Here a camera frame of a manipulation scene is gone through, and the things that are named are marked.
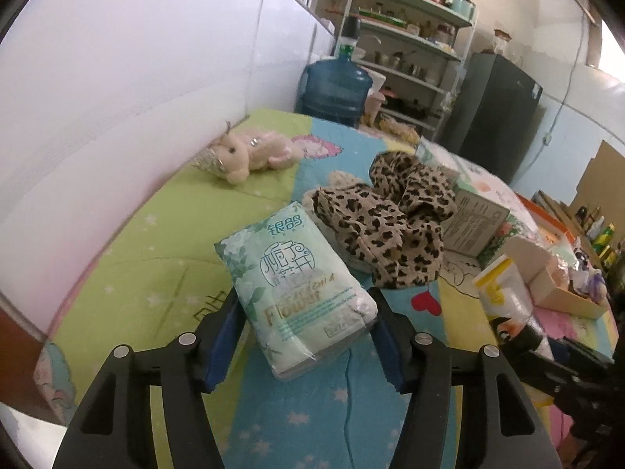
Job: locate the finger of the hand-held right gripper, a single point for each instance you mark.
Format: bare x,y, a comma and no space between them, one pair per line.
576,351

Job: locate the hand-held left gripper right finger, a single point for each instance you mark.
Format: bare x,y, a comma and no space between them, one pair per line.
390,351

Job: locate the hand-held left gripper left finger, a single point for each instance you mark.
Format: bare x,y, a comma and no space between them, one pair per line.
222,347

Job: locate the orange cardboard tray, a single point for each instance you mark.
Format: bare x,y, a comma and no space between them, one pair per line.
561,298

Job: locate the plush bear with purple bow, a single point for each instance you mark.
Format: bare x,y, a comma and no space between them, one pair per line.
591,276

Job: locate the green floral tissue pack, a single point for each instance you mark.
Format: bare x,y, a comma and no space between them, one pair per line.
293,293

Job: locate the yellow white packet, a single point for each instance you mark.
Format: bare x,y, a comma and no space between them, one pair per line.
503,293

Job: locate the leopard print cloth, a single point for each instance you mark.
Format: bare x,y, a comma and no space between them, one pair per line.
390,234

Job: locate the pink plush toy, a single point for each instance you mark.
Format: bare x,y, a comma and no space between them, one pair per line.
244,151

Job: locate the colourful printed blanket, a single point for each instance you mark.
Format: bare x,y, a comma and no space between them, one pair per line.
146,264

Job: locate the green yellow bottle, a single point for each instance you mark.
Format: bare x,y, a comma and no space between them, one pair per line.
607,239

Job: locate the white bottle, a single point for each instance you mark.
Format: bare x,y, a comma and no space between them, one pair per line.
594,228

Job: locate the dark sauce bottle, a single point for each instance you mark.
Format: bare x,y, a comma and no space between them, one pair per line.
580,213

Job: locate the small white green box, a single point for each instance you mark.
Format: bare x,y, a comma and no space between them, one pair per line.
476,224

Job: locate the plastic bag of yellow food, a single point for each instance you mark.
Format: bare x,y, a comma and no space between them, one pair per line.
398,129

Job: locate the dark grey refrigerator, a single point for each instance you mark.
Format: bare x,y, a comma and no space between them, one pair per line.
488,117

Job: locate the blue water jug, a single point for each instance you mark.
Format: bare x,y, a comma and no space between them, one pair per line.
332,90

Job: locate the white metal shelf rack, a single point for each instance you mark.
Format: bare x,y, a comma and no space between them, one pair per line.
405,58

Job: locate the bright outer window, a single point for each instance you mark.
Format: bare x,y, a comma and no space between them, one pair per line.
613,49

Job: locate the glass jar with brown lid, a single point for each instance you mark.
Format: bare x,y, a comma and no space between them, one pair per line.
503,41

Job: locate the black water pump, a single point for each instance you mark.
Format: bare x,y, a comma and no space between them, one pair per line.
349,34

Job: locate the teal canister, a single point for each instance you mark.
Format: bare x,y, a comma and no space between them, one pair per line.
463,6

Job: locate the brown wooden door frame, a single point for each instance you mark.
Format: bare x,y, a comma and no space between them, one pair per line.
19,317

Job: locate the wall socket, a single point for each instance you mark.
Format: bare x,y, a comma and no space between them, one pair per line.
548,138

